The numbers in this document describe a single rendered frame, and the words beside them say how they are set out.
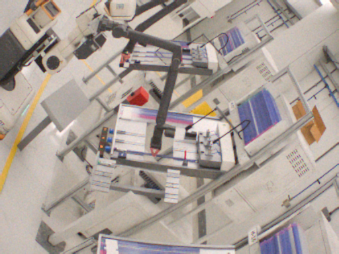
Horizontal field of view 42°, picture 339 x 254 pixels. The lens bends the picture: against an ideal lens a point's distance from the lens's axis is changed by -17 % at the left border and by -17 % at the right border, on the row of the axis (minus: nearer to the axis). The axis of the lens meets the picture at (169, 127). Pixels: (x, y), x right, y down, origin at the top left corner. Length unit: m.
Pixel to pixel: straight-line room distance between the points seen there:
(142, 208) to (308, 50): 3.74
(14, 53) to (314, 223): 2.13
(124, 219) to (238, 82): 1.73
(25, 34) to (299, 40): 4.12
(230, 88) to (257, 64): 0.35
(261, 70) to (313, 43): 2.05
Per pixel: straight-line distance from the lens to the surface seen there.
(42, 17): 3.20
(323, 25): 6.38
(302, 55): 6.44
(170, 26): 7.73
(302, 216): 2.44
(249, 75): 4.52
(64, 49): 3.21
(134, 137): 3.41
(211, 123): 3.74
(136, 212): 3.42
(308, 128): 3.55
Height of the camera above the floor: 2.08
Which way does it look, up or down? 18 degrees down
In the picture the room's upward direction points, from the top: 55 degrees clockwise
